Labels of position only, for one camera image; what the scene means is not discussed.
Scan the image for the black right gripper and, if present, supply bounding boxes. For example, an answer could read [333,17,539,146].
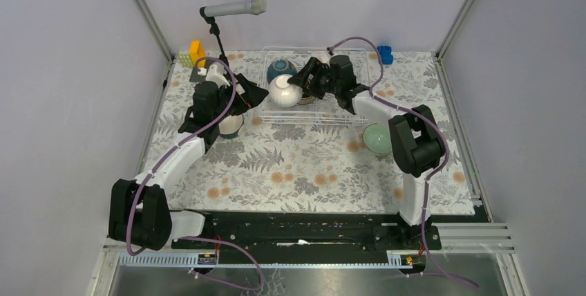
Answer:
[288,57,341,100]

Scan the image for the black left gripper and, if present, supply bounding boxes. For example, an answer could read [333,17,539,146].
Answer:
[212,73,268,123]

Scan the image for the teal bowl white interior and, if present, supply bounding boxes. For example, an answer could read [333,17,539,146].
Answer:
[218,115,244,139]

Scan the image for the white ribbed bowl front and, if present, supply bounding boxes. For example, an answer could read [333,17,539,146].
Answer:
[268,74,303,108]

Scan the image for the pale green ceramic bowl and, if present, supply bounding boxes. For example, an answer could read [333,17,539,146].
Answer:
[362,123,393,155]

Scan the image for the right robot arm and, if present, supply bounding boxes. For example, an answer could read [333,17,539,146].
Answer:
[288,55,449,249]

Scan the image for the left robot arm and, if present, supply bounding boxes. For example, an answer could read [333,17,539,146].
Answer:
[108,74,269,255]

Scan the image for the grey toy baseplate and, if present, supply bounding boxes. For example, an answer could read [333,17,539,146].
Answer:
[189,67,207,83]

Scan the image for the dark brown patterned bowl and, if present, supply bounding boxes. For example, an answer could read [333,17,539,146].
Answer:
[297,89,316,105]

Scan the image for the yellow-green toy block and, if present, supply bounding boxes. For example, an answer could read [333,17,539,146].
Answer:
[177,53,194,68]

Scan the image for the orange toy block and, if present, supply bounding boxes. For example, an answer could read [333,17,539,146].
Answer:
[189,40,206,68]

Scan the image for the blue toy block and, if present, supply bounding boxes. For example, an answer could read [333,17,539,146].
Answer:
[377,45,394,65]

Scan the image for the dark blue ceramic bowl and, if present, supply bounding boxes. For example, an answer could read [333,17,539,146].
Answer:
[266,59,297,83]

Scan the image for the black microphone tripod stand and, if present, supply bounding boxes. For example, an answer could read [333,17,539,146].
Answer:
[202,14,229,66]

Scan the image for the grey microphone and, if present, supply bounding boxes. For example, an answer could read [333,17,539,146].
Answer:
[200,0,267,17]

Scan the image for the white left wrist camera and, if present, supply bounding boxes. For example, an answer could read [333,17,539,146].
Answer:
[205,64,231,88]

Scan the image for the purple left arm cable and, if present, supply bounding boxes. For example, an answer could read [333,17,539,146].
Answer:
[125,57,267,291]

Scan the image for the white wire dish rack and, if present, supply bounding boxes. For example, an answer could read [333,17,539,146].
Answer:
[258,46,370,126]

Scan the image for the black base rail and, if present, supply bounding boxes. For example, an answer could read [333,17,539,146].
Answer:
[171,209,443,268]

